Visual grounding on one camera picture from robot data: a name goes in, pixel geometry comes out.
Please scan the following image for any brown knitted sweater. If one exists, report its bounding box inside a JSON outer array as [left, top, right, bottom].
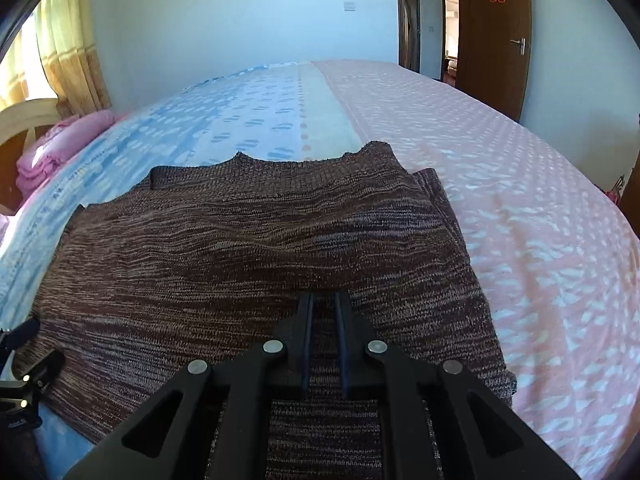
[[13, 142, 516, 479]]

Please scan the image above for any blue pink dotted bedsheet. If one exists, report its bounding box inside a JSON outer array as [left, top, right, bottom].
[[1, 60, 639, 479]]

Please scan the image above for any pink folded quilt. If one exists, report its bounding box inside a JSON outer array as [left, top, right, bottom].
[[16, 110, 118, 200]]

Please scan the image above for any red plastic bag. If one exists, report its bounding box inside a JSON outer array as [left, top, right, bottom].
[[605, 176, 626, 205]]

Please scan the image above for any yellow floral curtain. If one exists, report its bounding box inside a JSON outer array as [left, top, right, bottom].
[[1, 0, 112, 117]]

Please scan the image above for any brown wooden door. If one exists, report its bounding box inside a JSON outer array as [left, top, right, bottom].
[[457, 0, 532, 122]]

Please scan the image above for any silver door handle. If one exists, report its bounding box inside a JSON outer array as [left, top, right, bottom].
[[510, 38, 527, 56]]

